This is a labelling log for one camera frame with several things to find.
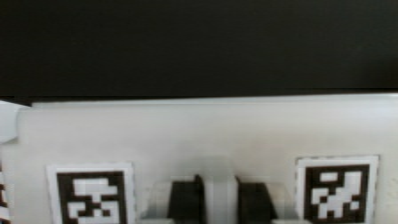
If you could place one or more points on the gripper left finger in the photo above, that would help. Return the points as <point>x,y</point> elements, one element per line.
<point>186,211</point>

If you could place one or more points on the white door panel with knob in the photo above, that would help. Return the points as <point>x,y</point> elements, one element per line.
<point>176,135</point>

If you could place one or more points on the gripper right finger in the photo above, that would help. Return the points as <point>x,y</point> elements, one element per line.
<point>256,210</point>

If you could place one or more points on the white cabinet body box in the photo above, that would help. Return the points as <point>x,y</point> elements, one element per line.
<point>10,153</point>

